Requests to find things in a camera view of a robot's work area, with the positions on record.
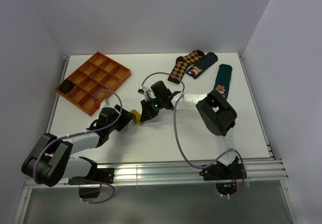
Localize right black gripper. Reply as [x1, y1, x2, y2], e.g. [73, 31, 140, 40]
[141, 97, 164, 123]

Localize yellow sock with character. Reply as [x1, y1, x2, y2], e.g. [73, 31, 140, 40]
[130, 110, 143, 125]

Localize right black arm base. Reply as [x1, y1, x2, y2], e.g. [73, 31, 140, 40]
[199, 162, 247, 196]

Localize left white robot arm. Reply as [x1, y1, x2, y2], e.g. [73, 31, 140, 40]
[21, 105, 135, 187]

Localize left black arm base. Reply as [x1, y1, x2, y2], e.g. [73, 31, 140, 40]
[68, 168, 115, 204]

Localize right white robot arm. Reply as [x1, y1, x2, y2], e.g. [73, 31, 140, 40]
[138, 81, 240, 179]

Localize brown argyle sock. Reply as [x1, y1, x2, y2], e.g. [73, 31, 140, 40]
[168, 50, 205, 84]

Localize navy sock with pattern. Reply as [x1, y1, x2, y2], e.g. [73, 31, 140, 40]
[186, 52, 218, 79]

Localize orange compartment tray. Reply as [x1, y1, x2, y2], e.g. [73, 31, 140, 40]
[56, 52, 131, 116]

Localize rolled dark sock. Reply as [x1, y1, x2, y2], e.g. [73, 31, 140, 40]
[59, 79, 75, 94]

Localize dark green santa sock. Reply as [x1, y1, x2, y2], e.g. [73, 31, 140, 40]
[214, 64, 232, 99]

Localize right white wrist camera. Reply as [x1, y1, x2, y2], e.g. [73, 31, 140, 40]
[138, 85, 153, 101]

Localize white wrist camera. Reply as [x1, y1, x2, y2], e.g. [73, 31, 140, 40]
[94, 99, 110, 111]
[138, 85, 153, 101]

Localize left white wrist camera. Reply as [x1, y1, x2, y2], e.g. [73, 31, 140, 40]
[94, 99, 110, 111]

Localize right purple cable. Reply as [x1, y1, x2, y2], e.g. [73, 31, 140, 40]
[141, 72, 248, 198]

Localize purple cable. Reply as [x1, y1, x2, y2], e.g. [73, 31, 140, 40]
[32, 89, 123, 204]
[141, 72, 248, 198]

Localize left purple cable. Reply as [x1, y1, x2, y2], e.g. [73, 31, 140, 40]
[32, 89, 123, 204]

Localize aluminium frame rail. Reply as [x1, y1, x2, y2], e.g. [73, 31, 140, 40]
[24, 158, 289, 188]

